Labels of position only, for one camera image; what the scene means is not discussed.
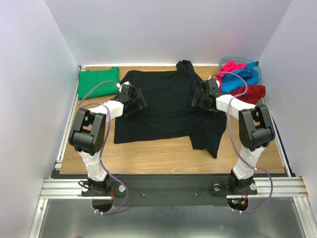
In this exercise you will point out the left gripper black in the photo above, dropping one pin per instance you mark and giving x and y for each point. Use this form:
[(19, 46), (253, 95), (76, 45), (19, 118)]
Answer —
[(138, 99)]

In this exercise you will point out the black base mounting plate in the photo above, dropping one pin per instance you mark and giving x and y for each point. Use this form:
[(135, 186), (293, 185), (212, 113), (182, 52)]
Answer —
[(167, 190)]

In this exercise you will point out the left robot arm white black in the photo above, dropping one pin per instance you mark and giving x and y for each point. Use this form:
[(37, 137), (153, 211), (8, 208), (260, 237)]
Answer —
[(89, 133)]

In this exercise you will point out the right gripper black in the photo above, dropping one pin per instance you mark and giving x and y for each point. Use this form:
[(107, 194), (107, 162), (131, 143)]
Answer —
[(198, 98)]

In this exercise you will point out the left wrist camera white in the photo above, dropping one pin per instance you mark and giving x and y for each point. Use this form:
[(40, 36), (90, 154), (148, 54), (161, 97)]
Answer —
[(125, 83)]

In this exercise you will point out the pink t shirt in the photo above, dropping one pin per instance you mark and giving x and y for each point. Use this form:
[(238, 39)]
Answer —
[(232, 66)]

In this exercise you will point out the black t shirt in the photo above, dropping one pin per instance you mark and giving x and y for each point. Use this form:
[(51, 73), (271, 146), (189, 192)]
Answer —
[(169, 112)]

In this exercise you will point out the grey plastic bin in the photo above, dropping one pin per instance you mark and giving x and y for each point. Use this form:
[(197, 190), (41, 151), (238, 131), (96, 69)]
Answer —
[(238, 60)]

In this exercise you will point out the folded green t shirt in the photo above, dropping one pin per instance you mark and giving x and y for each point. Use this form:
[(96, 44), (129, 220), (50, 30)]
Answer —
[(90, 79)]

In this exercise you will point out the aluminium frame rail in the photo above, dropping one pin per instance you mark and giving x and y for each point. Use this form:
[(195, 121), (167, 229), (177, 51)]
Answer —
[(61, 151)]

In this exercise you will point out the red t shirt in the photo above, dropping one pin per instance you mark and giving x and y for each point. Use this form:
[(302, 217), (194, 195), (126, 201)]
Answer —
[(253, 94)]

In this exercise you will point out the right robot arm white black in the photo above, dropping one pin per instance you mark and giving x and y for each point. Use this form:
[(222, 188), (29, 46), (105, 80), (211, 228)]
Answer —
[(255, 130)]

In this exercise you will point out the blue t shirt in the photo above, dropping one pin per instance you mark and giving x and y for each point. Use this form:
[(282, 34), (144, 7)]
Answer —
[(248, 74)]

